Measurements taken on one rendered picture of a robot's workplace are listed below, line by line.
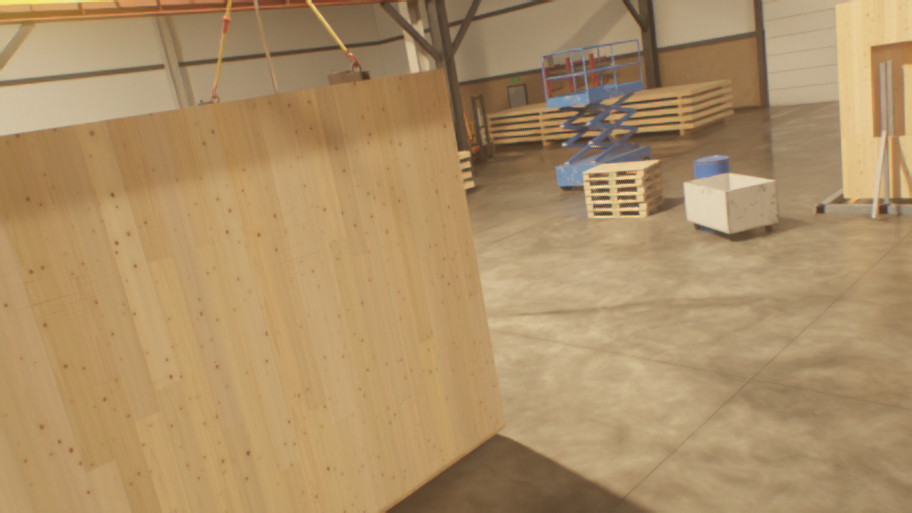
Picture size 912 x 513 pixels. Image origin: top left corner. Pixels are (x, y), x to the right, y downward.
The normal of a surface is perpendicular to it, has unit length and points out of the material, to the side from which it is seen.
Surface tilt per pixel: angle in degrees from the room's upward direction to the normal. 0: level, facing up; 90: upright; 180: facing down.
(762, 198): 90
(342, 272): 90
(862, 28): 90
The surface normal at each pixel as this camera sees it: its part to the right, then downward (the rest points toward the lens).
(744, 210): 0.21, 0.19
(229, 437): 0.71, 0.04
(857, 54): -0.68, 0.29
